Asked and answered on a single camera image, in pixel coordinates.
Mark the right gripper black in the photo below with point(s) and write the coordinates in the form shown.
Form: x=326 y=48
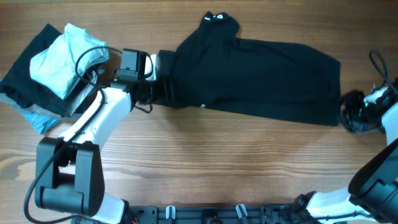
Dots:
x=347 y=99

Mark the blue denim jeans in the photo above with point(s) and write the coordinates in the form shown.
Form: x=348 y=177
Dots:
x=40 y=123

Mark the black polo shirt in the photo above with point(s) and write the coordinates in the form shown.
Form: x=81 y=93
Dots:
x=214 y=69

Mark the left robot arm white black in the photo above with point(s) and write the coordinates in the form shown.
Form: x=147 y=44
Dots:
x=69 y=174

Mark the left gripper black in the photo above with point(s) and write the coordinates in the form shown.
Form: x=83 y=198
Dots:
x=149 y=98

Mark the light blue folded shirt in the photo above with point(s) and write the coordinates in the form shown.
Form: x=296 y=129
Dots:
x=73 y=51

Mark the black folded garment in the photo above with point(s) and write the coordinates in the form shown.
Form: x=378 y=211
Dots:
x=26 y=95

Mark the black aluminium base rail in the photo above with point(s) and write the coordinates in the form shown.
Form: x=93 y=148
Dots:
x=266 y=214

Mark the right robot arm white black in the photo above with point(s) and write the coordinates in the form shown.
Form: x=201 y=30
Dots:
x=372 y=193

